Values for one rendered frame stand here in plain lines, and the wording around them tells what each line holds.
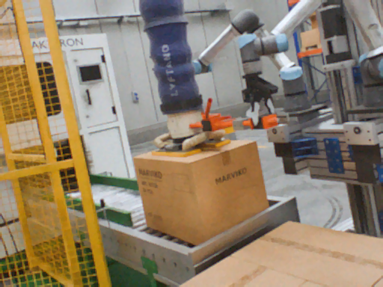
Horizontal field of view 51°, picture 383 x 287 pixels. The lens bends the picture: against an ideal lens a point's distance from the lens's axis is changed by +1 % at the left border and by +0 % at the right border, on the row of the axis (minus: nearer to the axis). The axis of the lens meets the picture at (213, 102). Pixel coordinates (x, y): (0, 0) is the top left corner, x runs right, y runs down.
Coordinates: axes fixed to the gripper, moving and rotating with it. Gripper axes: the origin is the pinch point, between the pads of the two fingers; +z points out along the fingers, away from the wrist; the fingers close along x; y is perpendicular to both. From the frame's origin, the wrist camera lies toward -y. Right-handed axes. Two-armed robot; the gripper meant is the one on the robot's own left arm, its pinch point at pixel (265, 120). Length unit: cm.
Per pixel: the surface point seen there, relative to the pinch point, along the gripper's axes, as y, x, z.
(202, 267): 23, 28, 56
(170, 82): 54, 8, -23
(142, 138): 888, -366, 96
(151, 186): 73, 20, 29
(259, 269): -2, 18, 54
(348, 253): -22, -9, 54
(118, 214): 109, 27, 47
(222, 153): 29.9, 2.2, 14.1
